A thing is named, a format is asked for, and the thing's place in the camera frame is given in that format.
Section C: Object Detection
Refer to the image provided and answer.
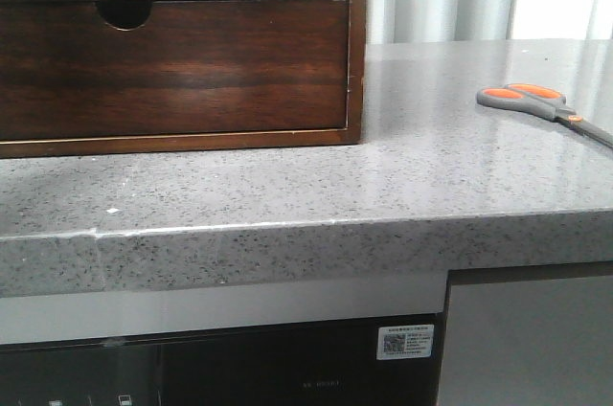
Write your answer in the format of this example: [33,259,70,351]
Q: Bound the grey orange scissors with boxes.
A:
[475,83,612,148]

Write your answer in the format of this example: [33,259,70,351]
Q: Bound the dark wooden drawer cabinet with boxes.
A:
[0,0,369,160]

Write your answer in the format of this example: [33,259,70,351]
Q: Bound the white QR code sticker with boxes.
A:
[376,324,435,361]

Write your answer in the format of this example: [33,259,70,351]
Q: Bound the black built-in appliance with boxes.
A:
[1,313,442,405]

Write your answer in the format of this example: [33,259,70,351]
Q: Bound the grey cabinet door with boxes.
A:
[437,261,612,405]

